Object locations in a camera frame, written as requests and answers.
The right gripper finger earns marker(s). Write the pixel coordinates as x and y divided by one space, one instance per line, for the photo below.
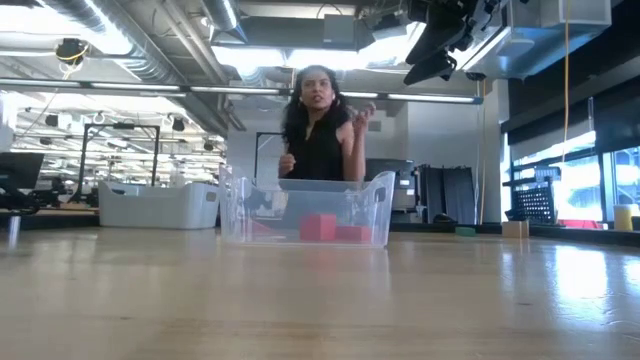
437 40
432 67

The green half-round block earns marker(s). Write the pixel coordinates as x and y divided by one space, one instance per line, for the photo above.
465 231

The red rectangular block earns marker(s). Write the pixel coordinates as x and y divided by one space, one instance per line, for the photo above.
317 228
355 234

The black curtain panels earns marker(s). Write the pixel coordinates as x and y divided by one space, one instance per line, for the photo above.
450 195

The grey ceiling unit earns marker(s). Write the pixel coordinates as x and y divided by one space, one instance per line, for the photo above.
300 32

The person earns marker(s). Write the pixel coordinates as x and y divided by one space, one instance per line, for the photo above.
320 150

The small cardboard box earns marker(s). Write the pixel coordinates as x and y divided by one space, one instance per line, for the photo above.
515 229

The clear plastic bin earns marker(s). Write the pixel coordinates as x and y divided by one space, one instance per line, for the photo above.
280 210

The red low object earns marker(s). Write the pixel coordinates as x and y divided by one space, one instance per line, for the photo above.
580 224

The yellow cup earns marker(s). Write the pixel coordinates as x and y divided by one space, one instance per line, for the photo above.
625 217

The linear ceiling light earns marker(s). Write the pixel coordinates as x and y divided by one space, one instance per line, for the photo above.
135 86

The white plastic bin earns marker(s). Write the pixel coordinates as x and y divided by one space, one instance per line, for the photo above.
160 207

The black monitor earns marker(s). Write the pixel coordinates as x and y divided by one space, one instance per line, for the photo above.
20 170

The black ceiling camera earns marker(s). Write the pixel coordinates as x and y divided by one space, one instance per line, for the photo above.
475 76

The black wall screen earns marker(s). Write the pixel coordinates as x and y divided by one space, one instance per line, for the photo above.
390 167

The black rig frame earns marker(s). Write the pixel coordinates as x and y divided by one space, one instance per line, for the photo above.
85 160

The silver metal post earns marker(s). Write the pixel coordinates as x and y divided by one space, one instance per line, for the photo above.
15 230

